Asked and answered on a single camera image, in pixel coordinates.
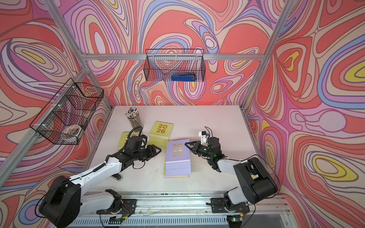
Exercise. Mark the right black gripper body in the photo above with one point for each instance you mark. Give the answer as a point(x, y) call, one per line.
point(203, 150)

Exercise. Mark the green 2026 calendar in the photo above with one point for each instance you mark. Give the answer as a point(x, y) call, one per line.
point(123, 139)
point(160, 134)
point(164, 171)

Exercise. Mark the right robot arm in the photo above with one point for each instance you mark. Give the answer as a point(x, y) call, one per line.
point(256, 183)

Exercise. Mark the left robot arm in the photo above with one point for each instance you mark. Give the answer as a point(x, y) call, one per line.
point(67, 198)

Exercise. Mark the purple 2026 calendar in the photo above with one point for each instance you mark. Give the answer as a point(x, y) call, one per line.
point(178, 160)

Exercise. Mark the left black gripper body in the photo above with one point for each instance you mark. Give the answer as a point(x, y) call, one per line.
point(142, 155)

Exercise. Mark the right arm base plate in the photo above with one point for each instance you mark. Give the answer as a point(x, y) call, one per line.
point(223, 205)

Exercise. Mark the black wire basket back wall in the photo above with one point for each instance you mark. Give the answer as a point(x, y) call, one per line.
point(161, 63)

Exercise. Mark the tape roll in basket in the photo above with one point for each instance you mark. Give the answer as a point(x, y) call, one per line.
point(70, 133)

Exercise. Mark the black wire basket wall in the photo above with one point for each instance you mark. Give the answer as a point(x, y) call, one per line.
point(161, 63)
point(73, 103)

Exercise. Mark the blue stapler in basket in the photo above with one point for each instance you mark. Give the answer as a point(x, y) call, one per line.
point(184, 77)

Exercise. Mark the right wrist camera with cable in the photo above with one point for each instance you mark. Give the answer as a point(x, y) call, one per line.
point(205, 135)

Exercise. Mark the beige and black stapler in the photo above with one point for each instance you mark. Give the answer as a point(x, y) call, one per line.
point(117, 177)

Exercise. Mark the clear cup of coloured pencils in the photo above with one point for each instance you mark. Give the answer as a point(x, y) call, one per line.
point(133, 116)

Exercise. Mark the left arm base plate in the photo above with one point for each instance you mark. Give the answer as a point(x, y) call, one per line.
point(125, 207)

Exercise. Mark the peach 2026 calendar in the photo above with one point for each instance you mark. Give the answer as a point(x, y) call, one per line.
point(178, 176)

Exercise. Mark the black wire basket left wall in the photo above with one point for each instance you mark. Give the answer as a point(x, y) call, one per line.
point(73, 103)

